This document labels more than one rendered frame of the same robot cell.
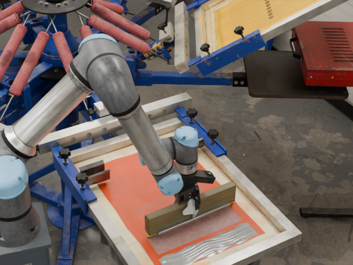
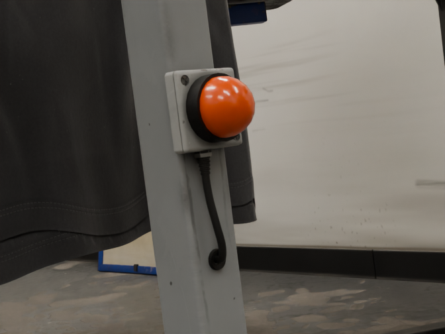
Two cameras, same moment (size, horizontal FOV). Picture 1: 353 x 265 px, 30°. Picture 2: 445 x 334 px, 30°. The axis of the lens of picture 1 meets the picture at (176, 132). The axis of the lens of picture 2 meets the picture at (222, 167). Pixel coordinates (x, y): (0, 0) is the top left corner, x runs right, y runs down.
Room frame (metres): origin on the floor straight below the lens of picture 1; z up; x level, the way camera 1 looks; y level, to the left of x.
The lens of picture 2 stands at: (0.71, -0.08, 0.64)
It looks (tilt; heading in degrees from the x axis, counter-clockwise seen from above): 3 degrees down; 347
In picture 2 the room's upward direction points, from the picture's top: 7 degrees counter-clockwise
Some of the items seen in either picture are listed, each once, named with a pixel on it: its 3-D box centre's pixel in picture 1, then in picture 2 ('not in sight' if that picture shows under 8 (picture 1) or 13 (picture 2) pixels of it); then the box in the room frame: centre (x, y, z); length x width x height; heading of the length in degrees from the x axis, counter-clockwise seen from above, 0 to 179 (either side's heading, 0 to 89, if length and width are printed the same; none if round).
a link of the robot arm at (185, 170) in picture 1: (186, 164); not in sight; (1.67, -0.04, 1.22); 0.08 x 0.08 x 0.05
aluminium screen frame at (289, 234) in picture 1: (170, 195); not in sight; (1.78, 0.01, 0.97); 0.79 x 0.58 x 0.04; 31
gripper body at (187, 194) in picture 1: (184, 183); not in sight; (1.66, -0.03, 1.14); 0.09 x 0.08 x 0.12; 121
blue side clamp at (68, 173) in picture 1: (74, 181); not in sight; (1.84, 0.37, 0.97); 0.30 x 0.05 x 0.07; 31
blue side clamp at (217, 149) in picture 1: (201, 138); not in sight; (2.13, -0.10, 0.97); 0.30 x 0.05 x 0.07; 31
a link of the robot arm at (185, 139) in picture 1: (185, 145); not in sight; (1.67, -0.03, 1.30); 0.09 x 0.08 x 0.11; 107
